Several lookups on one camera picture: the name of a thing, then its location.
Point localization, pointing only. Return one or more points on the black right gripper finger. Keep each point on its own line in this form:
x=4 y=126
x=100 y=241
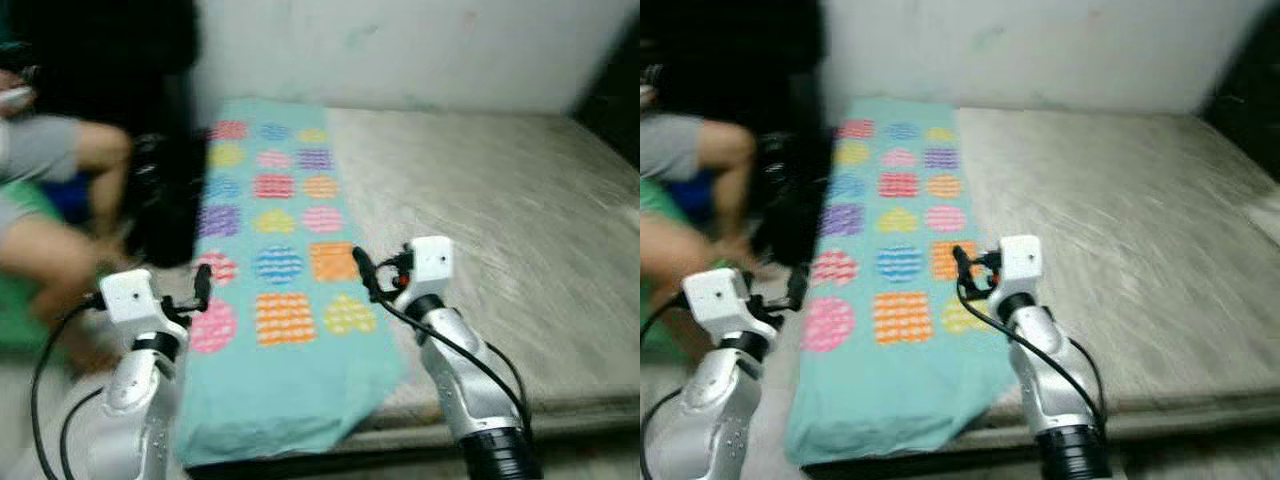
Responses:
x=962 y=265
x=365 y=270

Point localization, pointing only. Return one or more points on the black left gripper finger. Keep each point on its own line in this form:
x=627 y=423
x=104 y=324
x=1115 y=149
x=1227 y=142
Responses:
x=797 y=285
x=203 y=285

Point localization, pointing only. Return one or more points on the teal blanket with colourful shapes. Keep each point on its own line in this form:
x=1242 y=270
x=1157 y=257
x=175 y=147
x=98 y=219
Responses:
x=290 y=380
x=900 y=390

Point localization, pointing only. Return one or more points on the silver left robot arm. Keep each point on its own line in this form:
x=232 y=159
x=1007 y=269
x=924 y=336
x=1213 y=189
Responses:
x=715 y=400
x=135 y=390

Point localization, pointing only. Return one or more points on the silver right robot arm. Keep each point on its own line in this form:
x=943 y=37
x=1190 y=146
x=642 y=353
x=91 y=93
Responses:
x=1050 y=380
x=465 y=380

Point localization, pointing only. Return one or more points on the black bag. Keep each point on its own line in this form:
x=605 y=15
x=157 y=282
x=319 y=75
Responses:
x=790 y=200
x=165 y=200

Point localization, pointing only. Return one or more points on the beige quilted mattress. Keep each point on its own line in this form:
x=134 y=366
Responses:
x=500 y=220
x=1120 y=220

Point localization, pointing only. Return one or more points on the dark blue object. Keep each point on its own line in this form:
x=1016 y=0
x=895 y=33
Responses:
x=70 y=197
x=695 y=195

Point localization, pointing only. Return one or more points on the person's grey shorts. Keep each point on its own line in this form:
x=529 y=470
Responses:
x=40 y=148
x=665 y=148

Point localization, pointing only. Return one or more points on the black tufted headboard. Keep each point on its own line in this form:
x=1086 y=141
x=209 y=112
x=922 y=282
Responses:
x=610 y=110
x=1255 y=90

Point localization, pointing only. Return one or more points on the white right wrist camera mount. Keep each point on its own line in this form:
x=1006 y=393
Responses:
x=432 y=260
x=1022 y=260

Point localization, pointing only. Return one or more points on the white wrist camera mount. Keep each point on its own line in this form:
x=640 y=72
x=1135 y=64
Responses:
x=1022 y=260
x=130 y=297
x=715 y=297
x=432 y=260

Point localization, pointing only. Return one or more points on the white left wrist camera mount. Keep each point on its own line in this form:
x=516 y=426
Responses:
x=715 y=297
x=130 y=297

